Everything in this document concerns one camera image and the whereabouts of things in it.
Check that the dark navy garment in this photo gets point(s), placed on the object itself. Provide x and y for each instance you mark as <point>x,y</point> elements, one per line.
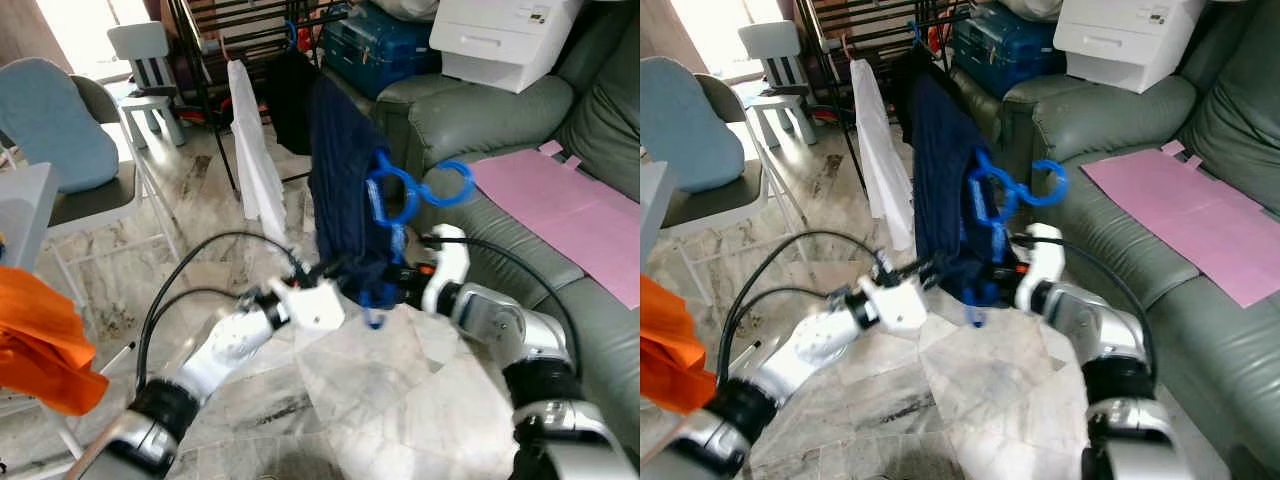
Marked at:
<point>945,180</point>
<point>345,180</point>

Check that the blue plastic clothes hanger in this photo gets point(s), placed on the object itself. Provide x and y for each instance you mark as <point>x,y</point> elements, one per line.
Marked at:
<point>466,190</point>
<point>1062,190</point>

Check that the orange garment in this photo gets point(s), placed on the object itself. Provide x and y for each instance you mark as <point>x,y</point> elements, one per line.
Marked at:
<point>665,350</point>
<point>40,345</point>

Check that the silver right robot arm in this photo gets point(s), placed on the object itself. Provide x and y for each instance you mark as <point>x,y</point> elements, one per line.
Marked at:
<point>500,320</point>
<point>1090,320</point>

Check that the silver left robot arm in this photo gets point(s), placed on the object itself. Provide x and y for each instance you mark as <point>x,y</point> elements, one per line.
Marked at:
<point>810,345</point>
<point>225,345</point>

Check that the thin blue clothes hanger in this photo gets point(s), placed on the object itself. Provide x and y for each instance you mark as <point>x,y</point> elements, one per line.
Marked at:
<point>917,34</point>
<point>292,35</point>

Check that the white hanging garment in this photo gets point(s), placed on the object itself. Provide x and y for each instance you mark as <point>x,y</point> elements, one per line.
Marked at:
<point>255,160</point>
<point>882,165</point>

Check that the pink sheet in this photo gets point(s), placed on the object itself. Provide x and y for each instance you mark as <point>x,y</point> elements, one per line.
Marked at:
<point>1190,215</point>
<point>560,210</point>

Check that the green leather sofa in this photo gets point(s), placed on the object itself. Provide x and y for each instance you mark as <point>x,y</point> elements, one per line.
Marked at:
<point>1120,120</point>
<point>500,125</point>

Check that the black hanging garment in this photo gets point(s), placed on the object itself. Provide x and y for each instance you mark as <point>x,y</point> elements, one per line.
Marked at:
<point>290,105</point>
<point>905,95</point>

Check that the blue hard suitcase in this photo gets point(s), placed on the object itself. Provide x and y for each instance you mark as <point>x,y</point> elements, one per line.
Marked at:
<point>385,55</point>
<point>1010,55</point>

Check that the white printer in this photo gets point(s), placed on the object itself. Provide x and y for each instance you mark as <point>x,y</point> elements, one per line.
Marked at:
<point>500,40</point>
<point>1125,40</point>

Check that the pale blue child's chair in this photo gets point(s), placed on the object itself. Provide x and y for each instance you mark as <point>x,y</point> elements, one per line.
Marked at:
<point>140,40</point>
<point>772,40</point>

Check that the blue chair cushion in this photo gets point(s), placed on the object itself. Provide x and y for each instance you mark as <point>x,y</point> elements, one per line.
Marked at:
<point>685,125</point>
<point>55,125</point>

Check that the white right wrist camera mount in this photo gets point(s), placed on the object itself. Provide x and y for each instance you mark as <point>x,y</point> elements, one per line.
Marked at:
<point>1045,260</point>
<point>450,265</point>

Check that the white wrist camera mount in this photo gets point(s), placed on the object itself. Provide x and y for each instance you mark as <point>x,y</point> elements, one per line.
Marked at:
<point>1045,260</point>
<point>900,305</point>
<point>315,305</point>
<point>450,265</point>

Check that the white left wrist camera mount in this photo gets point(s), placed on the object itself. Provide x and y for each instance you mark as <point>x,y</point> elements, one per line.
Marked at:
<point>315,305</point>
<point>900,305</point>

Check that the grey folding chair white frame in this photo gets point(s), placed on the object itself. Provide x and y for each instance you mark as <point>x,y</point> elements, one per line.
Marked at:
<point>720,200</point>
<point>90,205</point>

